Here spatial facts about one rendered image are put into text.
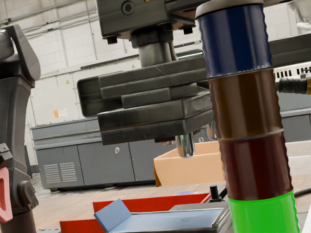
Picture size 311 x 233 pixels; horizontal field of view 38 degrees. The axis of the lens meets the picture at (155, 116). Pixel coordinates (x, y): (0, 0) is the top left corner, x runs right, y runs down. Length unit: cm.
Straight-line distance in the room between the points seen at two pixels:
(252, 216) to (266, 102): 6
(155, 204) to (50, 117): 561
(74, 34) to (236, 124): 828
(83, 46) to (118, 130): 792
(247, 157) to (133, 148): 551
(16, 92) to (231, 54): 73
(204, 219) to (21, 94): 51
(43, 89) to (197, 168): 392
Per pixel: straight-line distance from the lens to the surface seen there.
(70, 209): 120
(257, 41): 25
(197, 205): 66
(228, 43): 25
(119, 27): 52
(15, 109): 93
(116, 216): 63
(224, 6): 25
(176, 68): 50
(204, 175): 287
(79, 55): 845
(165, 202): 86
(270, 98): 25
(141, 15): 51
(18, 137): 92
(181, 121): 47
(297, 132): 507
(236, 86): 25
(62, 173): 644
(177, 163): 293
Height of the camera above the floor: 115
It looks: 3 degrees down
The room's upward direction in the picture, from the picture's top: 10 degrees counter-clockwise
